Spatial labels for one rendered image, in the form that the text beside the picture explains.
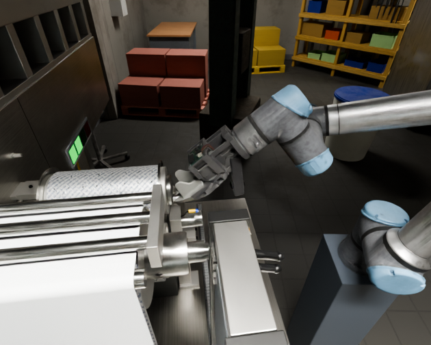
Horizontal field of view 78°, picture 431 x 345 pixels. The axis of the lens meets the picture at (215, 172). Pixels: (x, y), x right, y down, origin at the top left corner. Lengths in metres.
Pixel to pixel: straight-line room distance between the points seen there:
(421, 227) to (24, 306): 0.72
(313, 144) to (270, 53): 5.33
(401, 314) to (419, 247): 1.42
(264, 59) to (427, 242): 5.33
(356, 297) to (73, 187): 0.91
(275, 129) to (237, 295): 0.35
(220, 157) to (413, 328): 1.80
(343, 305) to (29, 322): 0.94
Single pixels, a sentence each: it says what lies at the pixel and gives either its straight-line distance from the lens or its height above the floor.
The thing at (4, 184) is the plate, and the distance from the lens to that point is 0.72.
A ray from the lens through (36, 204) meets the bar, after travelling 0.38.
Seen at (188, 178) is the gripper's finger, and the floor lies 1.28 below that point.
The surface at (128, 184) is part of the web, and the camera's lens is 0.61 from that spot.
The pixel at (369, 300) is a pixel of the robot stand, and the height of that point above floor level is 0.80.
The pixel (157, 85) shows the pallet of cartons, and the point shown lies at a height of 0.44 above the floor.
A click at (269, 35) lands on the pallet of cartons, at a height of 0.63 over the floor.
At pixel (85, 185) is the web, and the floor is 1.31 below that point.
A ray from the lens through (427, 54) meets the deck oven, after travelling 4.27.
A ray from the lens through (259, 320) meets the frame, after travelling 0.26.
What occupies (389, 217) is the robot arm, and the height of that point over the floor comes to 1.13.
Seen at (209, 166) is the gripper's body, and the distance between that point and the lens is 0.56.
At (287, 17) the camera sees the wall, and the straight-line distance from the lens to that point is 6.93.
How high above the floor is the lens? 1.68
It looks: 37 degrees down
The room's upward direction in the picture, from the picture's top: straight up
